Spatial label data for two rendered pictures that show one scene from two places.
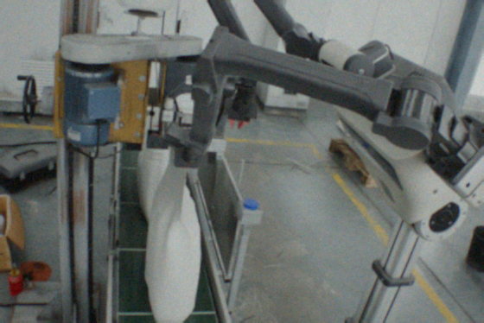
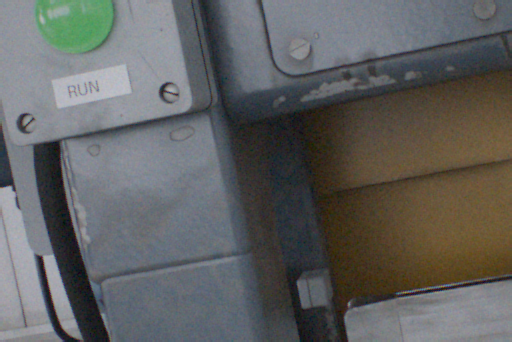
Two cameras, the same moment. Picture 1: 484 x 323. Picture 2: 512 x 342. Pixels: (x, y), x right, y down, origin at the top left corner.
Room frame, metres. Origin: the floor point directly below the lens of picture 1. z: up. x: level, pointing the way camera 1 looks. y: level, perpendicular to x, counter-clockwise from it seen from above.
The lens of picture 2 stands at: (1.83, -0.24, 1.23)
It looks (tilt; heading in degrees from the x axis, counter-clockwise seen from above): 3 degrees down; 119
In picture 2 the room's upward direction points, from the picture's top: 12 degrees counter-clockwise
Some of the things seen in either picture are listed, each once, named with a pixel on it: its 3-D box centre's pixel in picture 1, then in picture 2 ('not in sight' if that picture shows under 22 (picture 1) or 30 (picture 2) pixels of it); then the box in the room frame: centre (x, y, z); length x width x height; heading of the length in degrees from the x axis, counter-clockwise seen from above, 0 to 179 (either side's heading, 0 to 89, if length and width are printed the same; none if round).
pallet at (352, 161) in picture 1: (396, 162); not in sight; (4.26, -1.53, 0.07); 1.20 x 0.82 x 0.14; 110
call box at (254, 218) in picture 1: (249, 212); not in sight; (1.50, -0.05, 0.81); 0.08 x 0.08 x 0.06; 18
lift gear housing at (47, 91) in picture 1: (49, 100); not in sight; (1.44, 0.75, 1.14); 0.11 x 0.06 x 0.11; 18
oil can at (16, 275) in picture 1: (14, 275); not in sight; (1.57, 1.04, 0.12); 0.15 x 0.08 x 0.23; 18
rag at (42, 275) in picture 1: (34, 271); not in sight; (1.74, 1.03, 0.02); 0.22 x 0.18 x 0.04; 18
